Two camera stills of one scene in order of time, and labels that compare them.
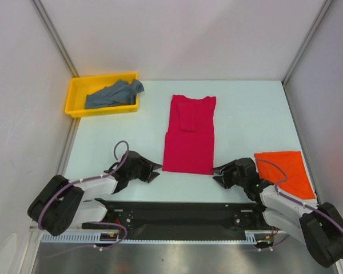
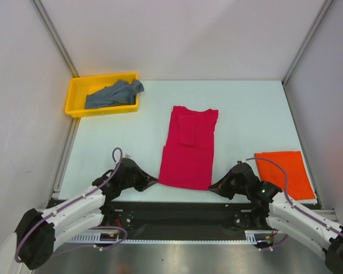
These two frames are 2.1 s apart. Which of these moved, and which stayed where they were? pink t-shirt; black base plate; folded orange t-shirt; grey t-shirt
Moved: pink t-shirt
Stayed: folded orange t-shirt; black base plate; grey t-shirt
